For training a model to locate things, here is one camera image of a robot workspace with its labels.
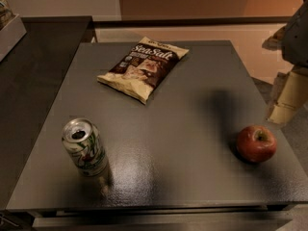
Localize green white soda can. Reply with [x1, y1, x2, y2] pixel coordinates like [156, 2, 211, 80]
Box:
[62, 118, 108, 177]

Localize red apple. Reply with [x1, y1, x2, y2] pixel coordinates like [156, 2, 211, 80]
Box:
[236, 125, 277, 164]

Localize dark side table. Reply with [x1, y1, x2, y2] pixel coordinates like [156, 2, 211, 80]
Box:
[0, 16, 93, 211]

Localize brown sea salt chip bag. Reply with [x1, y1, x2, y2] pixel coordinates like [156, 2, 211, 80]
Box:
[97, 37, 189, 104]

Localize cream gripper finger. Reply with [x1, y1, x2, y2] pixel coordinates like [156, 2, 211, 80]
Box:
[266, 26, 286, 48]
[267, 66, 308, 125]

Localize grey tray with snacks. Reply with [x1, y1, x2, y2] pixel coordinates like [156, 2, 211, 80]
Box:
[0, 0, 27, 62]

